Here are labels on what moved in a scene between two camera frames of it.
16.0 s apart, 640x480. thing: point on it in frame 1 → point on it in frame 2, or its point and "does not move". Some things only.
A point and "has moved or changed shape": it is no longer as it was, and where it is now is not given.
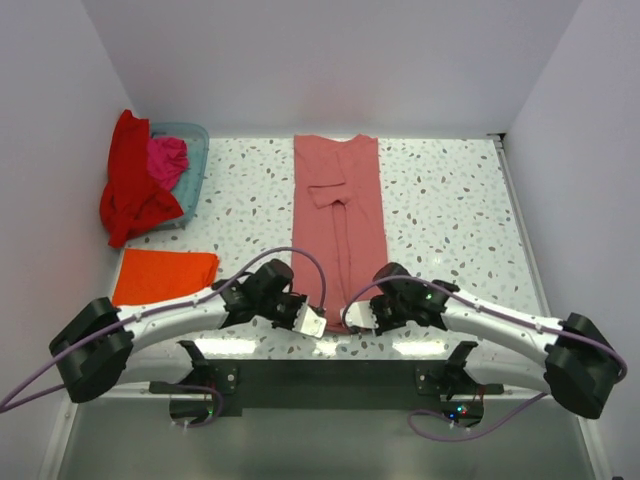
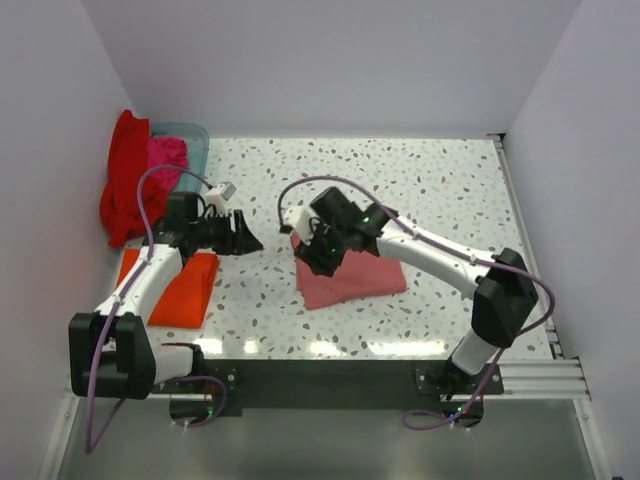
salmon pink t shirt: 336,214 has moved or changed shape
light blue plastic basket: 189,189 does not move
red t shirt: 131,202 does not move
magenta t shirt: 167,161 does not move
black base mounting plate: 334,388 does not move
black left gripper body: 288,310 → 236,231
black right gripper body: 382,311 → 314,257
